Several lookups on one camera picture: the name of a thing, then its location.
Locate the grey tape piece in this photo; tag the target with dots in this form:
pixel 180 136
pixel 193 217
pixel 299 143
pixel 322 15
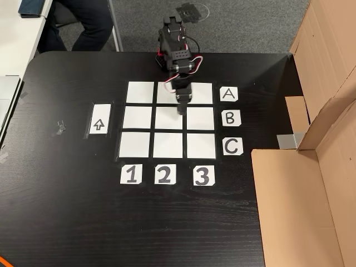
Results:
pixel 24 97
pixel 3 157

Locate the white square paper sheet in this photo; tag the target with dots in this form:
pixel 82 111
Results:
pixel 202 93
pixel 140 92
pixel 137 117
pixel 201 146
pixel 134 144
pixel 168 145
pixel 200 118
pixel 162 97
pixel 164 119

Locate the person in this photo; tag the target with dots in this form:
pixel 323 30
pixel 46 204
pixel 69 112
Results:
pixel 91 25

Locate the number 3 paper sheet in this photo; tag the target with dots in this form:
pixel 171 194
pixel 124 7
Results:
pixel 196 168

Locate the grey metal leg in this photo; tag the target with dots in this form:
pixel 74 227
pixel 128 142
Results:
pixel 115 27

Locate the dark blue notebook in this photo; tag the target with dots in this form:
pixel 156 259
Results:
pixel 30 8

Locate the white desk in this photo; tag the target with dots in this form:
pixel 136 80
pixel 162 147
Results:
pixel 16 41

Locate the black floor tape patch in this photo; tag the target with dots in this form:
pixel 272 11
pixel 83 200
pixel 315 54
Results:
pixel 192 11

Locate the white arrow paper sheet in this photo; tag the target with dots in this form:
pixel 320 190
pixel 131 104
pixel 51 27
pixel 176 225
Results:
pixel 99 111

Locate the brown cardboard panel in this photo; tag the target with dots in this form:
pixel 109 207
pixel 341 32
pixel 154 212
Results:
pixel 292 208
pixel 328 41

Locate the number 1 paper sheet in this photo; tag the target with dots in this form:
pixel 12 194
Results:
pixel 123 180

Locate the number 2 paper sheet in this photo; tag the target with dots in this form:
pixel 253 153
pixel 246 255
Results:
pixel 157 167

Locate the crumpled clear tape piece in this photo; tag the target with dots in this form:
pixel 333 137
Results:
pixel 59 128

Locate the grey tape strip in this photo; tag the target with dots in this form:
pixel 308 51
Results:
pixel 289 141

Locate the letter C paper sheet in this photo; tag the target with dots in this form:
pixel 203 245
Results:
pixel 240 151

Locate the letter A paper sheet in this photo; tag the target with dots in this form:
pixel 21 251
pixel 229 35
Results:
pixel 222 89

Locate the letter B paper sheet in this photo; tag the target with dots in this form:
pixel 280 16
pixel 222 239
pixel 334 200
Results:
pixel 224 123

